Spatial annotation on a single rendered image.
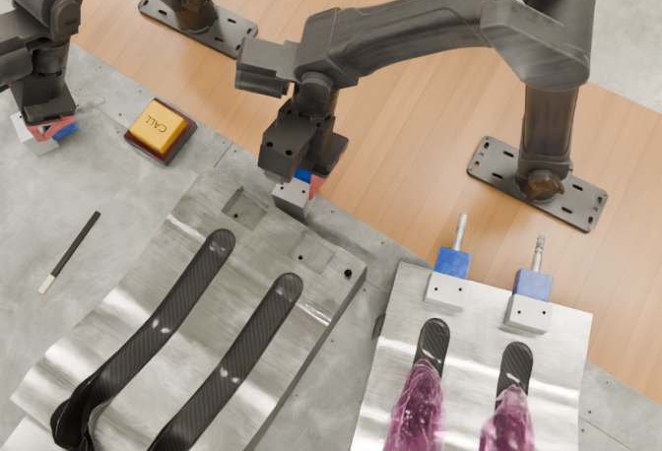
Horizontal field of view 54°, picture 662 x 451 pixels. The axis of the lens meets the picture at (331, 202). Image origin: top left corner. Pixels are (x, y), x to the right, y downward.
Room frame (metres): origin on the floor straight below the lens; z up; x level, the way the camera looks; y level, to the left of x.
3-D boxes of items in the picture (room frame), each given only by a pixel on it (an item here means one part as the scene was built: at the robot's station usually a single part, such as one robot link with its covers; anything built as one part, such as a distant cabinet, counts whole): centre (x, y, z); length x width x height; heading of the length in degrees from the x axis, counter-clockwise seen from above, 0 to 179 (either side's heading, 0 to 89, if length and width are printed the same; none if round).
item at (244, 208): (0.28, 0.11, 0.87); 0.05 x 0.05 x 0.04; 52
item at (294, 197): (0.35, 0.03, 0.83); 0.13 x 0.05 x 0.05; 150
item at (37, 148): (0.47, 0.39, 0.83); 0.13 x 0.05 x 0.05; 114
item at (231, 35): (0.64, 0.19, 0.84); 0.20 x 0.07 x 0.08; 56
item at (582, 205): (0.31, -0.31, 0.84); 0.20 x 0.07 x 0.08; 56
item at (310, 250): (0.21, 0.03, 0.87); 0.05 x 0.05 x 0.04; 52
